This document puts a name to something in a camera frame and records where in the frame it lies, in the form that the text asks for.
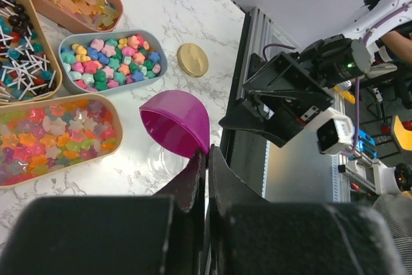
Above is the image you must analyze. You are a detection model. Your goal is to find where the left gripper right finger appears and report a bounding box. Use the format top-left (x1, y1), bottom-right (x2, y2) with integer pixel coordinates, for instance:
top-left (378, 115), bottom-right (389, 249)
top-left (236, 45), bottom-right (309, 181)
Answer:
top-left (209, 145), bottom-right (270, 223)

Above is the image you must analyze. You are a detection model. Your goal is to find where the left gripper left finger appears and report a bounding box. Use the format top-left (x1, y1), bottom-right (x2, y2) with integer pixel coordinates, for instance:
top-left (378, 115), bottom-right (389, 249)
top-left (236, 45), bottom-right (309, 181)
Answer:
top-left (153, 149), bottom-right (206, 214)

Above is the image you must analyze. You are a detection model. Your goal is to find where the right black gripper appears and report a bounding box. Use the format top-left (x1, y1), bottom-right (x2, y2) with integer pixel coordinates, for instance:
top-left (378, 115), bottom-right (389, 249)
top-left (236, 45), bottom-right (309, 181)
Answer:
top-left (219, 52), bottom-right (335, 147)

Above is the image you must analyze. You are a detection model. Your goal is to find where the magenta plastic scoop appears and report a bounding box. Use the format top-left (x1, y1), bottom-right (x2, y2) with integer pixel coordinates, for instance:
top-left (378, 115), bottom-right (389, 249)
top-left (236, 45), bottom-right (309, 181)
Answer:
top-left (139, 90), bottom-right (211, 158)

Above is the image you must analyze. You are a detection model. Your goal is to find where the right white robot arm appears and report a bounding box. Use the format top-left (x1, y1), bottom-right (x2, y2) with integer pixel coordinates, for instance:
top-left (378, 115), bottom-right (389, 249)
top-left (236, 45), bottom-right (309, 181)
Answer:
top-left (220, 0), bottom-right (411, 150)

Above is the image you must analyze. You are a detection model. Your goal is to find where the blue tray of pastel candies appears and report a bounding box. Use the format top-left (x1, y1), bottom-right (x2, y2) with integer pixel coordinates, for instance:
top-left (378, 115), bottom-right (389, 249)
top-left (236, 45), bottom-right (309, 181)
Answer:
top-left (58, 30), bottom-right (167, 95)

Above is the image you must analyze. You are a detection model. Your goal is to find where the gold round jar lid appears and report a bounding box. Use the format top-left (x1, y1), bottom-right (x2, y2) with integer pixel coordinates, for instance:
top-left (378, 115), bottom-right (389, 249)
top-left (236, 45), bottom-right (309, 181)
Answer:
top-left (177, 43), bottom-right (209, 77)

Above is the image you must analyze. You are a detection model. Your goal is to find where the tan tray of star gummies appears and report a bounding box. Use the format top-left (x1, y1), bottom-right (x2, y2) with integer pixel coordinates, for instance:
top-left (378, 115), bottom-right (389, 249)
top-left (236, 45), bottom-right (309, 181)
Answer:
top-left (1, 93), bottom-right (123, 189)

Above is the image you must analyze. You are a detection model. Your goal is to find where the tan tray of lollipops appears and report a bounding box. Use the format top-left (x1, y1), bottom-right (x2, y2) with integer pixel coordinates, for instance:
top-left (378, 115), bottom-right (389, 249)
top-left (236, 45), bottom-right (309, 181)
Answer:
top-left (1, 0), bottom-right (62, 106)

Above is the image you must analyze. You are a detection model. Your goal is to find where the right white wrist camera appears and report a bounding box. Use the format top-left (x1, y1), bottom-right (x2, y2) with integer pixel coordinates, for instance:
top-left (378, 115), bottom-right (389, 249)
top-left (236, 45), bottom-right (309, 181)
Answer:
top-left (316, 108), bottom-right (355, 155)

